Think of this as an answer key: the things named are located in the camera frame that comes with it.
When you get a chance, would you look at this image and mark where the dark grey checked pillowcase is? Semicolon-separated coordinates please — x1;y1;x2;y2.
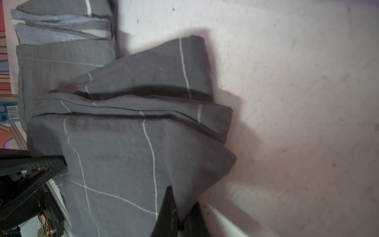
27;36;236;237

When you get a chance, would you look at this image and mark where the plain grey pillowcase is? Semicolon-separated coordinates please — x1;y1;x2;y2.
11;1;117;129

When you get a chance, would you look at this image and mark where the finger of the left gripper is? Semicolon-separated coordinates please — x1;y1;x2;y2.
1;149;67;221

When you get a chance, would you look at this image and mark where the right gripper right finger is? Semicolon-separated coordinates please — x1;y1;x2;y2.
179;202;210;237

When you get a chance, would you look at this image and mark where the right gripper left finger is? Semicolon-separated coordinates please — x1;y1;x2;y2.
151;186;178;237

